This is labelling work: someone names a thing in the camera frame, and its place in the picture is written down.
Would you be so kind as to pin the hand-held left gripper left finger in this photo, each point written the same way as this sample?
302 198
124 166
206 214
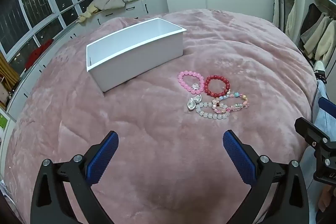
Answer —
102 158

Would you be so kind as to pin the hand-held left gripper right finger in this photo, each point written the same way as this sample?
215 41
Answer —
239 158

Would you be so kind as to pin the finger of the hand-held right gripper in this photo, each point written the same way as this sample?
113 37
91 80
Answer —
311 132
328 107

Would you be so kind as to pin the white plastic box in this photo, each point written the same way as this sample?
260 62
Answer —
136 64

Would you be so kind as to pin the person's right forearm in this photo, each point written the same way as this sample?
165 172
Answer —
328 195

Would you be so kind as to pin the person's jeans leg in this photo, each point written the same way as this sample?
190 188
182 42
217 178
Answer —
324 119

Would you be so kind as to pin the white sneaker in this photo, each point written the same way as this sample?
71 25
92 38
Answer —
319 69

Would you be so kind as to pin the cream hanging coat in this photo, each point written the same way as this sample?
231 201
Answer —
328 45
312 37

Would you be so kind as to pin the pink fuzzy blanket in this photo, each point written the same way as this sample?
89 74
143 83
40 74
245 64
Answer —
162 174

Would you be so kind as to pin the silver ingot charm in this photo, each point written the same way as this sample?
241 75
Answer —
193 104

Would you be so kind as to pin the white hanging garment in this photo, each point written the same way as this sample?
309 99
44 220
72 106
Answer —
290 22

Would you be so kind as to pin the black hanging garment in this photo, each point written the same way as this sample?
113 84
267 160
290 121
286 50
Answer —
312 14

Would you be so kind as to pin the green box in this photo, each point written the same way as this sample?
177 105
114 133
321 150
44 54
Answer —
4 120

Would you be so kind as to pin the red garment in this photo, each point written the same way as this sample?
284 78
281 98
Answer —
36 54

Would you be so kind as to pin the mustard curtain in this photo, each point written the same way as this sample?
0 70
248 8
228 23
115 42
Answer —
6 74

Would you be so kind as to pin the beige jacket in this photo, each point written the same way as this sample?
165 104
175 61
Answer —
107 1

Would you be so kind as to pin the large paned window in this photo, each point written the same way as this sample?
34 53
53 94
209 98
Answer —
39 1

